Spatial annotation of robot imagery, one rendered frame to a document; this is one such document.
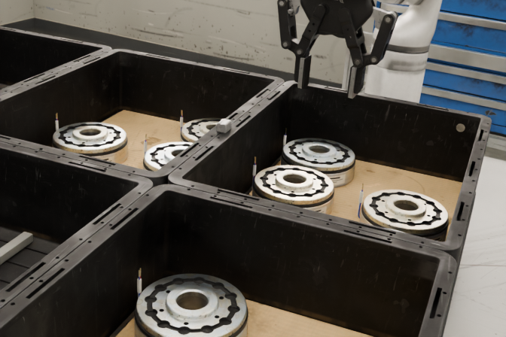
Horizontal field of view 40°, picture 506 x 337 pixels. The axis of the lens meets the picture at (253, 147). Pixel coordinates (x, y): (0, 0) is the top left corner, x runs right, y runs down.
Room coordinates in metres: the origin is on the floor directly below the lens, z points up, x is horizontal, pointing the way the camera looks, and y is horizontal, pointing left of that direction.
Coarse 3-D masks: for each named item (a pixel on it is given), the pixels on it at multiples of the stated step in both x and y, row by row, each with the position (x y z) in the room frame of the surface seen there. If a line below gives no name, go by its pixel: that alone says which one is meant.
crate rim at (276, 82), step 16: (80, 64) 1.01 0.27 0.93; (176, 64) 1.07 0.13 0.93; (192, 64) 1.06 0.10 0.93; (48, 80) 0.93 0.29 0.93; (272, 80) 1.01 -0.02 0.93; (0, 96) 0.85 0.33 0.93; (16, 96) 0.86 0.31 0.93; (256, 96) 0.93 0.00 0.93; (240, 112) 0.86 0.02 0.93; (16, 144) 0.71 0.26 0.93; (32, 144) 0.71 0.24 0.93; (192, 144) 0.74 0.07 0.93; (80, 160) 0.68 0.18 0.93; (96, 160) 0.68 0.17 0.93; (176, 160) 0.69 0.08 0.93; (144, 176) 0.65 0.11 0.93; (160, 176) 0.65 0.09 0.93
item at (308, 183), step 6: (282, 174) 0.81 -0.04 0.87; (288, 174) 0.82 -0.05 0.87; (294, 174) 0.82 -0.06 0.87; (300, 174) 0.82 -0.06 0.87; (306, 174) 0.82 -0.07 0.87; (276, 180) 0.80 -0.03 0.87; (282, 180) 0.80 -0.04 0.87; (306, 180) 0.80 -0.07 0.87; (312, 180) 0.80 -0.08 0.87; (282, 186) 0.79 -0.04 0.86; (288, 186) 0.78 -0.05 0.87; (294, 186) 0.78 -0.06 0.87; (300, 186) 0.78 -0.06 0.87; (306, 186) 0.79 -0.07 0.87
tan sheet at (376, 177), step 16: (368, 176) 0.91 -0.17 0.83; (384, 176) 0.91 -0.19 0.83; (400, 176) 0.91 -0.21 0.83; (416, 176) 0.92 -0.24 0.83; (432, 176) 0.92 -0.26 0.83; (336, 192) 0.85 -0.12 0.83; (352, 192) 0.85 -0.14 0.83; (368, 192) 0.85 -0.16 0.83; (416, 192) 0.87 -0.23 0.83; (432, 192) 0.87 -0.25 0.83; (448, 192) 0.87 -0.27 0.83; (336, 208) 0.80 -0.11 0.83; (352, 208) 0.80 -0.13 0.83; (448, 208) 0.82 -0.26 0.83; (448, 224) 0.78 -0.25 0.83
